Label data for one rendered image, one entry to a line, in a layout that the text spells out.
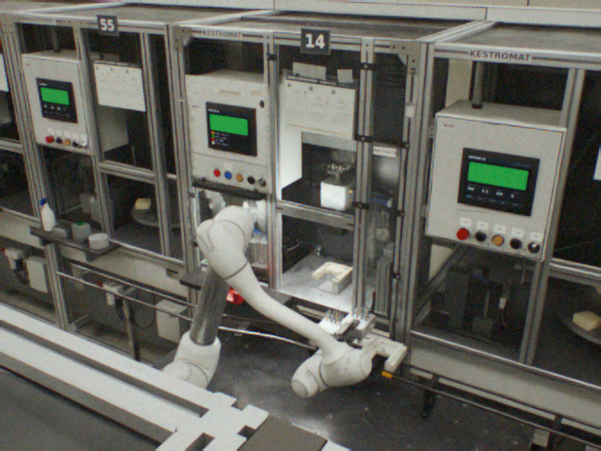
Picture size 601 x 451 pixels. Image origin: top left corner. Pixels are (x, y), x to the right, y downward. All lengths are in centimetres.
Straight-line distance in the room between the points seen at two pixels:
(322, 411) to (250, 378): 36
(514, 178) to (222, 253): 98
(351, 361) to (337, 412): 49
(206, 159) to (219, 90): 33
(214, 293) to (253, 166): 63
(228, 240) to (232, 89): 81
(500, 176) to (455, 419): 95
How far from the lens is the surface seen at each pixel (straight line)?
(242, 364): 276
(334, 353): 206
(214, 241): 198
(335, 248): 310
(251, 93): 255
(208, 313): 231
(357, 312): 248
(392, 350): 254
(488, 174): 218
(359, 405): 255
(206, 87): 269
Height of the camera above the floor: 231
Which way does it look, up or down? 24 degrees down
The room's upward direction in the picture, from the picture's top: straight up
